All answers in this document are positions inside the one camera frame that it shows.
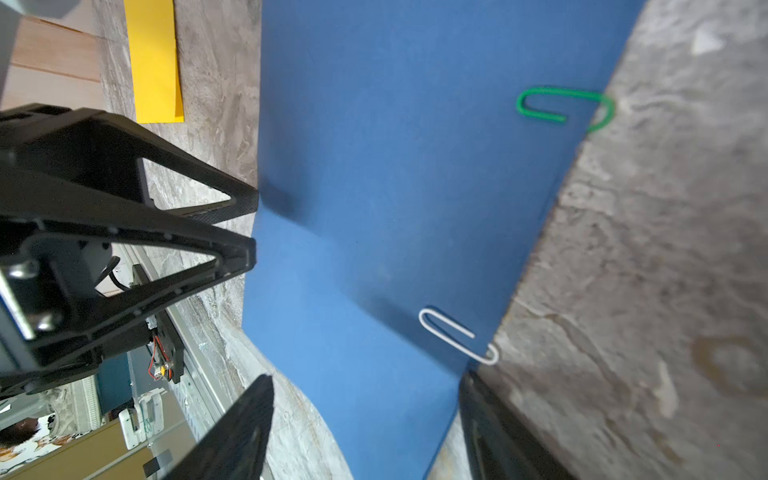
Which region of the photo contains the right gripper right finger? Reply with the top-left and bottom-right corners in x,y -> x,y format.
458,371 -> 575,480

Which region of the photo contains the green paperclip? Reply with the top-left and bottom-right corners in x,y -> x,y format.
515,86 -> 617,134

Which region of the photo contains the white paperclip side edge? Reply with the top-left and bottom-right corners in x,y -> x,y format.
418,307 -> 501,367

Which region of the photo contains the yellow paper document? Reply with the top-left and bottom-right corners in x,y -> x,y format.
124,0 -> 184,124

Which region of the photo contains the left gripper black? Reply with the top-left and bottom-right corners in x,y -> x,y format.
1,104 -> 259,396

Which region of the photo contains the blue paper document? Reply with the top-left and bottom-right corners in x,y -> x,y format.
243,1 -> 643,479

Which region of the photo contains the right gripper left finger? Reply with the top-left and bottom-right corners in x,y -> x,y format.
167,374 -> 275,480

